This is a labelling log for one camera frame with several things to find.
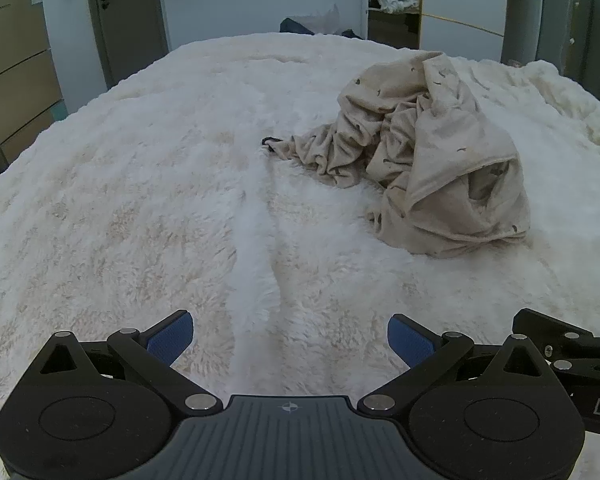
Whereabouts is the beige printed button shirt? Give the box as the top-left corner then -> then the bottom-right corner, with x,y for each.
261,51 -> 531,259

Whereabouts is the white fluffy blanket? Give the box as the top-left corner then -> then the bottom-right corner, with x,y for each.
0,32 -> 600,480

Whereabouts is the dark blue bag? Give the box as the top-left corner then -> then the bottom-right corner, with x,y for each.
279,17 -> 315,35

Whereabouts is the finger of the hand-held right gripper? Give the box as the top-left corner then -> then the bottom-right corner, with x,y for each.
511,308 -> 600,386

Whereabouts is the open wardrobe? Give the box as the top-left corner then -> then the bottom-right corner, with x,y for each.
367,0 -> 511,63

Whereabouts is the grey door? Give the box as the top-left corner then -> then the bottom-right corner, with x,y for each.
83,0 -> 169,90

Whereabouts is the beige drawer cabinet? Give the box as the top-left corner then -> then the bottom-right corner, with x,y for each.
0,0 -> 67,167

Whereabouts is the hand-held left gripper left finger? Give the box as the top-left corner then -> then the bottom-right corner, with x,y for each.
24,310 -> 223,416

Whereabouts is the yellow rod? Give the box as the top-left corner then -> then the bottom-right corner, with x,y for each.
422,11 -> 506,38

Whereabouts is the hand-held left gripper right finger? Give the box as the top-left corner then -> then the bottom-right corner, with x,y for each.
356,313 -> 570,416

